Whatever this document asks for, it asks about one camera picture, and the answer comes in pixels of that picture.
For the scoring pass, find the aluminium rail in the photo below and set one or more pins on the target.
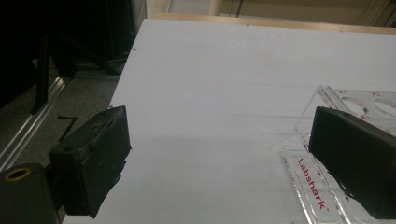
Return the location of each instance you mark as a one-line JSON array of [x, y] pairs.
[[28, 130]]

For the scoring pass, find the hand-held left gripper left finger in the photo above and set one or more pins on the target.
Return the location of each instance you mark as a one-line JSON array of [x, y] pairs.
[[90, 161]]

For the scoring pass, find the black metal stand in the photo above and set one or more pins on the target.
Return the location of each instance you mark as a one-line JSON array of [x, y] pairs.
[[42, 77]]

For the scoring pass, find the clear acrylic tube rack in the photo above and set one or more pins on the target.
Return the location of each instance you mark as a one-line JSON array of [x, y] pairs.
[[306, 183]]

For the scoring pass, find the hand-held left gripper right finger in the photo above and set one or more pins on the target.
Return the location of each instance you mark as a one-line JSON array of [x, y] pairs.
[[355, 161]]

